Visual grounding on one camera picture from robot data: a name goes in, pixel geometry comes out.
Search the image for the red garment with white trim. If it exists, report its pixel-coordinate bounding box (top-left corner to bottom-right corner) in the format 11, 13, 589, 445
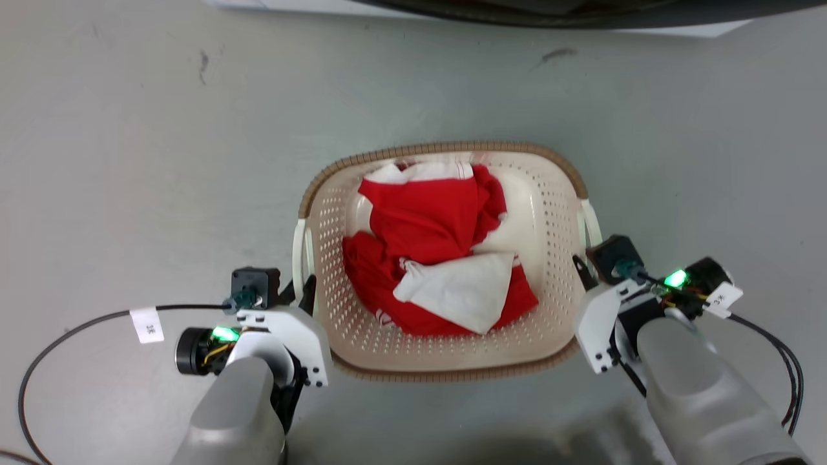
342, 161, 539, 337

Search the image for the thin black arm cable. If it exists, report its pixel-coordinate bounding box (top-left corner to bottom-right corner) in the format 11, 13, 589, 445
729, 313, 806, 437
17, 303, 235, 465

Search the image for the beige perforated plastic laundry basket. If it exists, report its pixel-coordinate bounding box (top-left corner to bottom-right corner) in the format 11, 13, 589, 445
292, 141, 603, 383

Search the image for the white cable label tag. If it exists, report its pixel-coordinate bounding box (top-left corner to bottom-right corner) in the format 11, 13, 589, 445
129, 307, 165, 344
704, 282, 744, 319

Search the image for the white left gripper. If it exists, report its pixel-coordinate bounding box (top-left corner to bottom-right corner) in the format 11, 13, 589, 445
236, 274, 334, 389

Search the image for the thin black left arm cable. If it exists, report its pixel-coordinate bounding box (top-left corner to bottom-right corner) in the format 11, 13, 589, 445
17, 303, 235, 465

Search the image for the white cloth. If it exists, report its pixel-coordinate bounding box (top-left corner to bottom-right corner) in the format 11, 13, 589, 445
393, 252, 518, 335

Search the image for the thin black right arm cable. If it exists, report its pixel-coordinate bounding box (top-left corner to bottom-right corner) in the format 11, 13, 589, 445
729, 313, 806, 437

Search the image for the white right cable label tag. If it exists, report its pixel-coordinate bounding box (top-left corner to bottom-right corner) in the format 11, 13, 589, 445
704, 282, 744, 319

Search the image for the white left cable label tag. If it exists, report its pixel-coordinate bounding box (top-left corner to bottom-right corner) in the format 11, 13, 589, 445
129, 307, 165, 344

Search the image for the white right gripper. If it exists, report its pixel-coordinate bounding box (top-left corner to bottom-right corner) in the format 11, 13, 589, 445
572, 254, 642, 376

